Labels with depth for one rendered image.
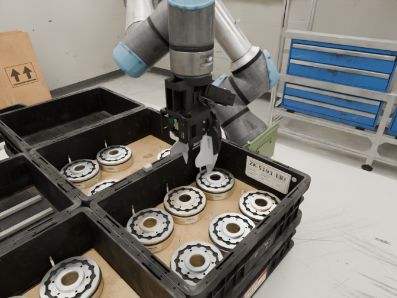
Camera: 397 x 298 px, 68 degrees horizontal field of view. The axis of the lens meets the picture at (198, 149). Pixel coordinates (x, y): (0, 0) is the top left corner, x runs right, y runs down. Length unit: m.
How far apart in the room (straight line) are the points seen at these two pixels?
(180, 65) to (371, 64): 1.97
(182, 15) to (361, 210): 0.80
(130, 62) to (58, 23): 3.36
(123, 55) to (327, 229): 0.71
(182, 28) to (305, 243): 0.64
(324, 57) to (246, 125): 1.52
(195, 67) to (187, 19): 0.07
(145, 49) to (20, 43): 3.03
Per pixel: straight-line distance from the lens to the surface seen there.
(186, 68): 0.49
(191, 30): 0.48
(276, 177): 0.75
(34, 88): 3.59
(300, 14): 3.33
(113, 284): 0.63
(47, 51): 3.90
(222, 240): 0.63
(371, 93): 2.38
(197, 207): 0.69
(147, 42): 0.59
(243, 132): 0.97
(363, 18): 3.21
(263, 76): 0.97
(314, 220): 0.95
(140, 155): 0.95
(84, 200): 0.65
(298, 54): 2.47
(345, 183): 1.14
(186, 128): 0.52
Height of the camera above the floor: 1.33
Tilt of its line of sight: 32 degrees down
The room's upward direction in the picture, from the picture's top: straight up
